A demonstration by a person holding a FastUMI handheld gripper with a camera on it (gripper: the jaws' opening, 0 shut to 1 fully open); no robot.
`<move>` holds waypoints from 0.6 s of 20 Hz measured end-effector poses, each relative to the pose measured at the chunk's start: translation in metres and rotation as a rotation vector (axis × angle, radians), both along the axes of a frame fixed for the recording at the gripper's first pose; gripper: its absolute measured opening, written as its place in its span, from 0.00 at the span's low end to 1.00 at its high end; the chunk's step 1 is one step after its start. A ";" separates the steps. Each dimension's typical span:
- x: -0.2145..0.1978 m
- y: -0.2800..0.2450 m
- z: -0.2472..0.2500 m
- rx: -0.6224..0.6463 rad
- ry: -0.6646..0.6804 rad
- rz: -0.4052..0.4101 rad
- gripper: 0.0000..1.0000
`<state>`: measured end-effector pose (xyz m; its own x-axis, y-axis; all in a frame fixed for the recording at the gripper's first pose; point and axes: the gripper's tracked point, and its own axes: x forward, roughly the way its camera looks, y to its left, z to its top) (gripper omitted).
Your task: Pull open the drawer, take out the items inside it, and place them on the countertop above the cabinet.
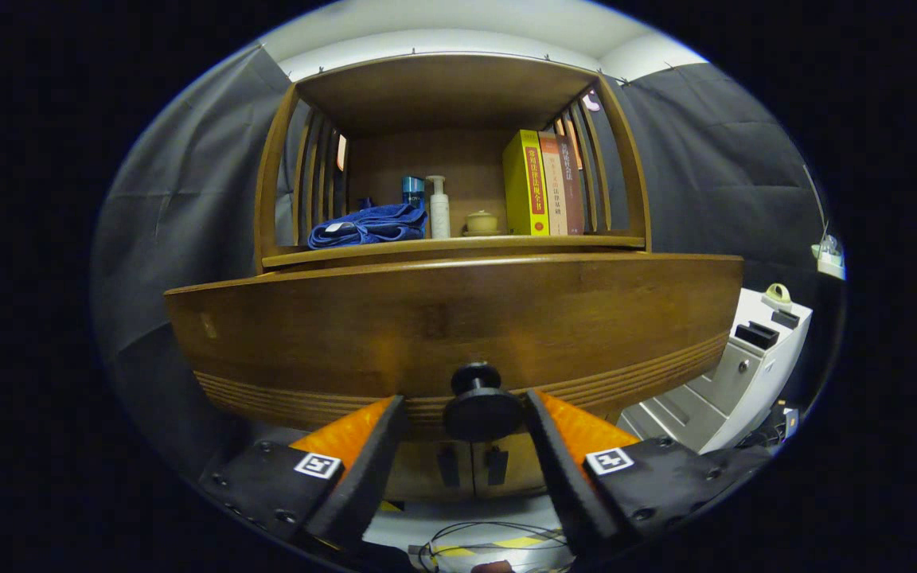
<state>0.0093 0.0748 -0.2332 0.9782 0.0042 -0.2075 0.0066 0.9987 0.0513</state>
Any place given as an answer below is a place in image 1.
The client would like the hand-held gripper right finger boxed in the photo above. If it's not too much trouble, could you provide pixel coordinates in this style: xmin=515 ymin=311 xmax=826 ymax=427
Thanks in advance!
xmin=524 ymin=388 xmax=750 ymax=558

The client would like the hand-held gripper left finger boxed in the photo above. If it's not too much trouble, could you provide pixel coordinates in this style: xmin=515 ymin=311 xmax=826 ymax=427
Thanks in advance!
xmin=200 ymin=394 xmax=410 ymax=554

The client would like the wooden drawer with black knob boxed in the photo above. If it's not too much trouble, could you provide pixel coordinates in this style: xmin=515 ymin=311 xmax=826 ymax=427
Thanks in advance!
xmin=164 ymin=253 xmax=746 ymax=443

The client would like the wooden cabinet door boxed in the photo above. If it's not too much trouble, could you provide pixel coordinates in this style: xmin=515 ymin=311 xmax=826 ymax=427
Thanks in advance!
xmin=470 ymin=434 xmax=547 ymax=498
xmin=385 ymin=442 xmax=475 ymax=502

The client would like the white side cabinet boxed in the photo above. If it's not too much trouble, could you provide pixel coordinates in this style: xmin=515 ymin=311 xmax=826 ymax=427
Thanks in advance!
xmin=618 ymin=286 xmax=814 ymax=454

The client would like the wooden countertop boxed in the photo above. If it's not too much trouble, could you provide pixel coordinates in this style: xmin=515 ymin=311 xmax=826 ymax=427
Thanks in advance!
xmin=261 ymin=234 xmax=647 ymax=269

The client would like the wooden cabinet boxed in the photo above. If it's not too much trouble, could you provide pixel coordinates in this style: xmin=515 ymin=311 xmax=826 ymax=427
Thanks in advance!
xmin=252 ymin=52 xmax=654 ymax=502

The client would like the folded blue towel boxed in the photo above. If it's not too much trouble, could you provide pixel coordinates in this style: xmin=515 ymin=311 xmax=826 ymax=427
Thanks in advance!
xmin=307 ymin=202 xmax=429 ymax=250

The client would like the yellow lidded tea cup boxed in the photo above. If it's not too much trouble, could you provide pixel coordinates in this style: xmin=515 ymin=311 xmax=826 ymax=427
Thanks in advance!
xmin=462 ymin=209 xmax=501 ymax=237

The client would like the white pump bottle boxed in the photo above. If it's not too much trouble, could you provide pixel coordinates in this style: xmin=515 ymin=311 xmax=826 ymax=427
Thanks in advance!
xmin=425 ymin=175 xmax=451 ymax=240

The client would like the brown book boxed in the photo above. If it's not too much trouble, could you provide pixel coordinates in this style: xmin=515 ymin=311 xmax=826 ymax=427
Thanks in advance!
xmin=558 ymin=134 xmax=587 ymax=236

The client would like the beige book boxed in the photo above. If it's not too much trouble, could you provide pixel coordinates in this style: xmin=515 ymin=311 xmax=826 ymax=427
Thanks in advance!
xmin=538 ymin=131 xmax=569 ymax=236

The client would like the yellow book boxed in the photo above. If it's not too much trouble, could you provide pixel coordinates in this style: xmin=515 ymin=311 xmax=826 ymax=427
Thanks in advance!
xmin=502 ymin=130 xmax=551 ymax=237

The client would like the black floor cable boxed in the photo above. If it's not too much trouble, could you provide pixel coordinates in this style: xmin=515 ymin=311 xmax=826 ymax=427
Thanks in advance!
xmin=417 ymin=520 xmax=572 ymax=571

